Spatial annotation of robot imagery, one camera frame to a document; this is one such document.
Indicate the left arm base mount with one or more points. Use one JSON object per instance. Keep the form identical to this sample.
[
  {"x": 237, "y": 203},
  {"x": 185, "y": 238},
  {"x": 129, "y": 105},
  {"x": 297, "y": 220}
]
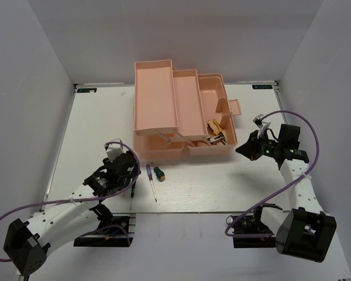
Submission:
[{"x": 116, "y": 232}]

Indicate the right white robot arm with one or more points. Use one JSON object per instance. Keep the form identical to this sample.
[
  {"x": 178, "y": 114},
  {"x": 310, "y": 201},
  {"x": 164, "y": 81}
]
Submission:
[{"x": 305, "y": 231}]

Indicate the yellow needle-nose pliers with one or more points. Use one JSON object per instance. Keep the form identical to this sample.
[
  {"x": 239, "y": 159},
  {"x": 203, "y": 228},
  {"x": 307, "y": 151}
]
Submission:
[{"x": 214, "y": 128}]

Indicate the left table corner label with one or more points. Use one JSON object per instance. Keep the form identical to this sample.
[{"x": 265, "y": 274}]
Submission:
[{"x": 86, "y": 90}]

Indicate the yellow combination pliers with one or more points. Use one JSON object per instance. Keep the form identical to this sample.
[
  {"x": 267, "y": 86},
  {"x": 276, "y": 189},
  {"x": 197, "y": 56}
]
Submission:
[{"x": 219, "y": 138}]

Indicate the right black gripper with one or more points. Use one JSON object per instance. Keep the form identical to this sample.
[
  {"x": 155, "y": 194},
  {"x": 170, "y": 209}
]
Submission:
[{"x": 250, "y": 149}]

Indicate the right table corner label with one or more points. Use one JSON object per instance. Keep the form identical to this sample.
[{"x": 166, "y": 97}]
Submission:
[{"x": 262, "y": 87}]

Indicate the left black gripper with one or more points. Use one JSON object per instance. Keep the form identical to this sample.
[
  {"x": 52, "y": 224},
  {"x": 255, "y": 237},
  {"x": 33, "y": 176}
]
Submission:
[{"x": 135, "y": 171}]

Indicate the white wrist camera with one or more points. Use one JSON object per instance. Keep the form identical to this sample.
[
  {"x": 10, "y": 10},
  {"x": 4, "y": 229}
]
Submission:
[
  {"x": 114, "y": 149},
  {"x": 261, "y": 124}
]

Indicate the table corner label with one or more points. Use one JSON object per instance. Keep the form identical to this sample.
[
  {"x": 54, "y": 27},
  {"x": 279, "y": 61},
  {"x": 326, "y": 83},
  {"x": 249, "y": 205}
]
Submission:
[
  {"x": 262, "y": 87},
  {"x": 86, "y": 90}
]

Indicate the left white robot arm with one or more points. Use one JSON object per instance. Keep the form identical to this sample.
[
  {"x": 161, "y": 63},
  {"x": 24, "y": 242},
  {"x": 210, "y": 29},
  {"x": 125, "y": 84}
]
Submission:
[{"x": 29, "y": 243}]

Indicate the pink plastic toolbox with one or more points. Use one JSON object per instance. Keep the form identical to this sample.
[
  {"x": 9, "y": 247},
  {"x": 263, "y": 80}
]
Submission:
[{"x": 172, "y": 108}]

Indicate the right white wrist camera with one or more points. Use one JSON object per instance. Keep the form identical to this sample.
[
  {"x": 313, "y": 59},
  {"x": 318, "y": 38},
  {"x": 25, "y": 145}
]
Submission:
[{"x": 261, "y": 124}]

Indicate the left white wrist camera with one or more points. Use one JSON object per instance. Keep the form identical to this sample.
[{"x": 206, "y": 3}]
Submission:
[{"x": 114, "y": 149}]

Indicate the blue red long screwdriver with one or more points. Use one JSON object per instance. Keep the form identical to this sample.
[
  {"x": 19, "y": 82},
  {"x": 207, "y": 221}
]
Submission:
[{"x": 150, "y": 176}]

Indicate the green orange stubby screwdriver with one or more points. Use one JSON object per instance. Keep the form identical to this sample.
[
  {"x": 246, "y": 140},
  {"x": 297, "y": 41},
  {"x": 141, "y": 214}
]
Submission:
[{"x": 158, "y": 172}]

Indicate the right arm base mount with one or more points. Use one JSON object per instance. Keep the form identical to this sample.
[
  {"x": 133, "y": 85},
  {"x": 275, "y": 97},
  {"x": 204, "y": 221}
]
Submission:
[{"x": 247, "y": 226}]

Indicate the thin green precision screwdriver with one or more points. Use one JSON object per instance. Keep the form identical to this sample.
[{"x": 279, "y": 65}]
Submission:
[{"x": 132, "y": 197}]

